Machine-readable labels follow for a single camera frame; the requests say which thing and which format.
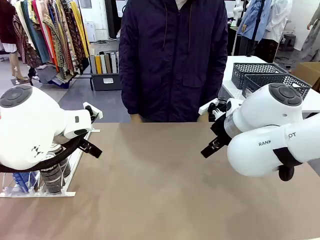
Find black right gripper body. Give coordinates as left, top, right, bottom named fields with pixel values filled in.
left=210, top=116, right=232, bottom=148

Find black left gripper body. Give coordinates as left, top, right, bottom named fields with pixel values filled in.
left=79, top=137, right=91, bottom=150

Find dark grey plastic basket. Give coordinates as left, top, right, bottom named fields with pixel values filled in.
left=231, top=62, right=289, bottom=90
left=241, top=74, right=312, bottom=101

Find person left forearm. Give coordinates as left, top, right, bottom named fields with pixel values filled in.
left=199, top=67, right=229, bottom=108

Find person right forearm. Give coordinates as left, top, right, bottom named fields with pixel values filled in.
left=119, top=72, right=143, bottom=117

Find white can dispenser rack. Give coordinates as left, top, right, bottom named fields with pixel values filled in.
left=0, top=128, right=101, bottom=198

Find person right hand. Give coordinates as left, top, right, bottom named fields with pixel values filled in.
left=130, top=113, right=144, bottom=124

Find white side table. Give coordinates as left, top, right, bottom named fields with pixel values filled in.
left=217, top=55, right=320, bottom=113

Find grey bin with boards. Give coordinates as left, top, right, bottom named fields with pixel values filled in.
left=89, top=51, right=123, bottom=92

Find grey cloth pile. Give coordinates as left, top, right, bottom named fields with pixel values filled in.
left=35, top=64, right=60, bottom=85

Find person in navy jacket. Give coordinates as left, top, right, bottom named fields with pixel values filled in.
left=118, top=0, right=229, bottom=123

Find mannequin legs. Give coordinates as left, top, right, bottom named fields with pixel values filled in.
left=9, top=49, right=30, bottom=83

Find cardboard box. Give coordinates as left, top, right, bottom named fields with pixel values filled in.
left=291, top=61, right=320, bottom=92

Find rack of colourful clothes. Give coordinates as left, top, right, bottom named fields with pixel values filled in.
left=13, top=0, right=91, bottom=83

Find white floor appliance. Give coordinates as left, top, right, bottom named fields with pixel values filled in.
left=83, top=21, right=97, bottom=43

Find black stool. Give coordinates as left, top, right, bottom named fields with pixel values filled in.
left=281, top=33, right=297, bottom=52

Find hanging white shirt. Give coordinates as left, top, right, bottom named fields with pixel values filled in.
left=262, top=0, right=293, bottom=43

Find black panel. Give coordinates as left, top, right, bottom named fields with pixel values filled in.
left=104, top=0, right=124, bottom=40

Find mannequin in grey dress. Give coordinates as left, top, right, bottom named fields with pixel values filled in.
left=299, top=0, right=320, bottom=63

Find dark red garment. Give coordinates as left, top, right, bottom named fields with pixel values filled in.
left=0, top=0, right=18, bottom=45

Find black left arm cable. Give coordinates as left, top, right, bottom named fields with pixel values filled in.
left=0, top=136, right=87, bottom=174

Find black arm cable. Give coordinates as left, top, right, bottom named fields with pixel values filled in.
left=272, top=147, right=304, bottom=182
left=0, top=136, right=87, bottom=174

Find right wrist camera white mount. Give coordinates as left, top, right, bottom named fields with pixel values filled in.
left=198, top=98, right=227, bottom=120

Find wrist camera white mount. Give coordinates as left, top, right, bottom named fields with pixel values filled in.
left=198, top=98, right=227, bottom=120
left=83, top=101, right=104, bottom=124

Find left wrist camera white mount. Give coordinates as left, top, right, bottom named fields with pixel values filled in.
left=83, top=101, right=104, bottom=124

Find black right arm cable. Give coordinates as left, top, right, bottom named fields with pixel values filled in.
left=272, top=147, right=304, bottom=182

